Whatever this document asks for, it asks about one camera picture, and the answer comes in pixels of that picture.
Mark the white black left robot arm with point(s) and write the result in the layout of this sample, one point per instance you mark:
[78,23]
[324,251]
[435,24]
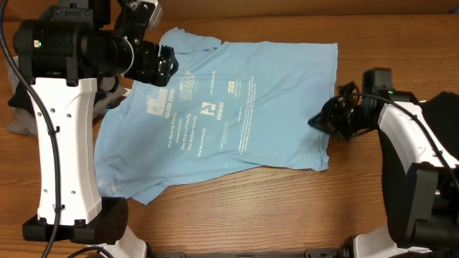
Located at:
[61,61]

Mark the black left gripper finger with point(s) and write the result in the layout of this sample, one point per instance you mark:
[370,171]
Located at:
[168,52]
[166,68]

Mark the light blue printed t-shirt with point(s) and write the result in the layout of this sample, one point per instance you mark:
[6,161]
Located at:
[230,107]

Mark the black garment pile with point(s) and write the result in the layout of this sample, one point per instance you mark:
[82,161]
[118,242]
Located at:
[441,118]

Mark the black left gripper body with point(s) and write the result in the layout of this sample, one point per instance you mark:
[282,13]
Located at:
[143,66]

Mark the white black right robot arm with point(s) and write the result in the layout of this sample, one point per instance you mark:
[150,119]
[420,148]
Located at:
[425,240]

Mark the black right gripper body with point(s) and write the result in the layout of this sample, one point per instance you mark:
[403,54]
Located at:
[345,117]

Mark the black folded polo shirt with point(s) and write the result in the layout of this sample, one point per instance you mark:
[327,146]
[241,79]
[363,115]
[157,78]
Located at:
[109,90]

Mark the grey folded garment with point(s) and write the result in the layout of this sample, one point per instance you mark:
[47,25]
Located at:
[26,124]

